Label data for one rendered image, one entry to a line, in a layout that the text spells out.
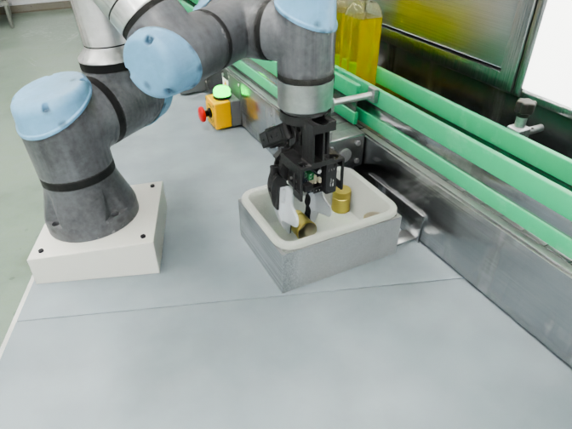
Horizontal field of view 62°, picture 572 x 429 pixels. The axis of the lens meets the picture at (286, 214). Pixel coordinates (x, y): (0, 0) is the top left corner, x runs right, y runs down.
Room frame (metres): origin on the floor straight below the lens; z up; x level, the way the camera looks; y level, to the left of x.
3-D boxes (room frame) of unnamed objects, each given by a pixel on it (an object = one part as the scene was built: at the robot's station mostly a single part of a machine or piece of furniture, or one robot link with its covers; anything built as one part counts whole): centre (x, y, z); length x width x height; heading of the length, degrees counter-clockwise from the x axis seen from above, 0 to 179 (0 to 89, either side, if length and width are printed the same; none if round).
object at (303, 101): (0.62, -0.03, 1.04); 0.08 x 0.08 x 0.05
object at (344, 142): (0.82, -0.11, 0.85); 0.09 x 0.04 x 0.07; 117
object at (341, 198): (0.75, -0.10, 0.79); 0.04 x 0.04 x 0.04
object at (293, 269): (0.68, -0.08, 0.79); 0.27 x 0.17 x 0.08; 117
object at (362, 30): (0.97, -0.15, 0.99); 0.06 x 0.06 x 0.21; 28
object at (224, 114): (1.17, 0.16, 0.79); 0.07 x 0.07 x 0.07; 27
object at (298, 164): (0.61, -0.03, 0.96); 0.09 x 0.08 x 0.12; 28
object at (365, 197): (0.67, -0.05, 0.80); 0.22 x 0.17 x 0.09; 117
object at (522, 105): (0.69, -0.38, 0.94); 0.07 x 0.04 x 0.13; 117
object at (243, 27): (0.66, 0.07, 1.12); 0.11 x 0.11 x 0.08; 61
